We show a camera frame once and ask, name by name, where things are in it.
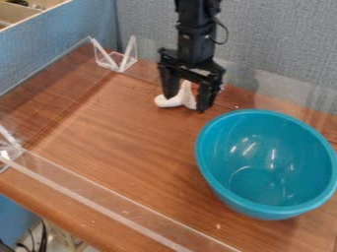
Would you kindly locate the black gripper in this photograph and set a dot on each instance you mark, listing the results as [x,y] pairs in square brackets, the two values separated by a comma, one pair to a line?
[206,73]

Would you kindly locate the white and brown mushroom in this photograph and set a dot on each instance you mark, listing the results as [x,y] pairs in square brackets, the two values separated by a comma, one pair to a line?
[184,98]

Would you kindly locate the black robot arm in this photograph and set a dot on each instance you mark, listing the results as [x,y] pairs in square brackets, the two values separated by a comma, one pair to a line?
[189,62]

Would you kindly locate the blue plastic bowl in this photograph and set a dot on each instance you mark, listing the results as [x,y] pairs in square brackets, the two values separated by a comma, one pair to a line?
[267,164]

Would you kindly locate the clear acrylic back barrier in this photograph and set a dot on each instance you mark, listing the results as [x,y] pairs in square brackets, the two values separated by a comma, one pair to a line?
[258,81]

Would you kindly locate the clear acrylic barrier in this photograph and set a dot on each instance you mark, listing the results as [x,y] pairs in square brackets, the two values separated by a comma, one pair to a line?
[258,81]
[167,231]

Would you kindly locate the wooden shelf box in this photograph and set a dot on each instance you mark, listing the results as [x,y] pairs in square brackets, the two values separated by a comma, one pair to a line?
[17,11]

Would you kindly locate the clear acrylic front barrier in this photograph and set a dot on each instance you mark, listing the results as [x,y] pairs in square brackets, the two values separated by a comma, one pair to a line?
[167,231]

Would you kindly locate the clear acrylic corner bracket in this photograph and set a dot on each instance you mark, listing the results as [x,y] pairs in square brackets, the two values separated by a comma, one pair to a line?
[113,60]

